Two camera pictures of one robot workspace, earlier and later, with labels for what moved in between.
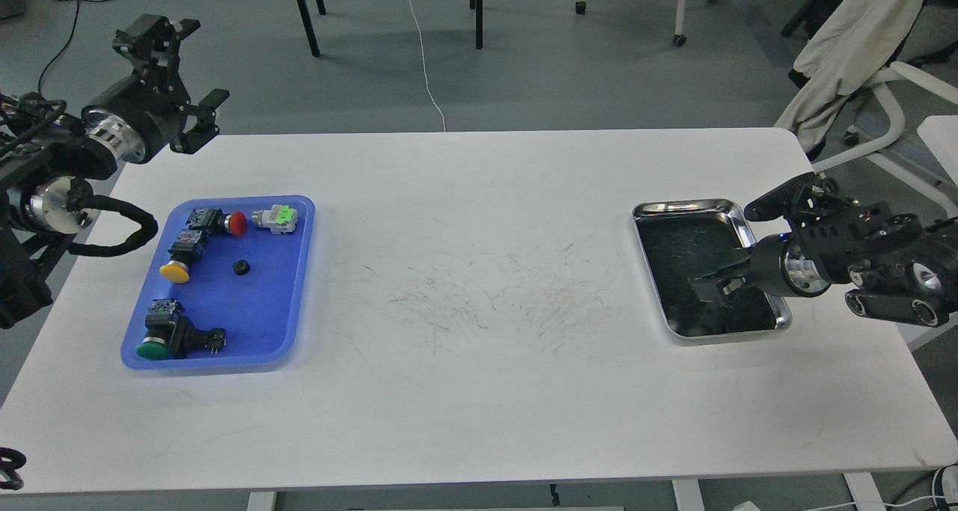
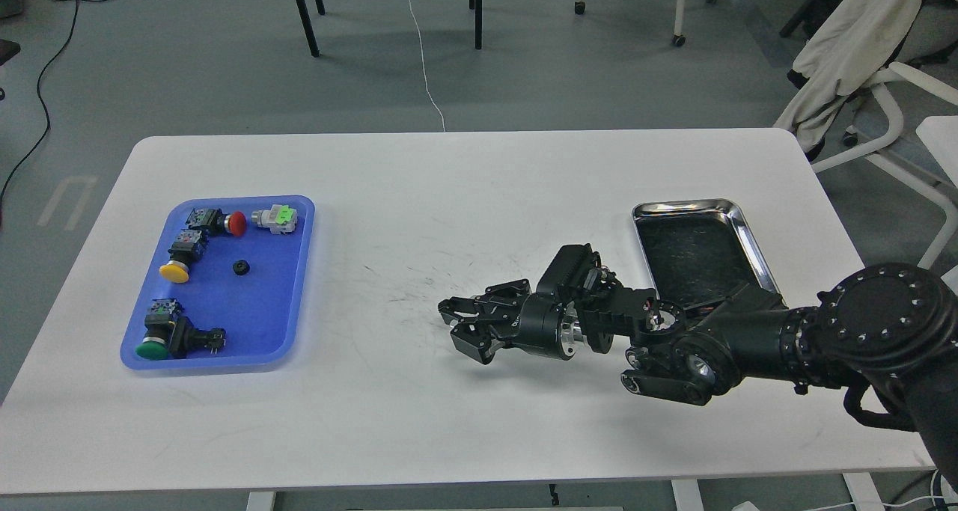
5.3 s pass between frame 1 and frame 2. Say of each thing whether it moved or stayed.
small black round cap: stayed
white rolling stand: stayed
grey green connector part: stayed
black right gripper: moved
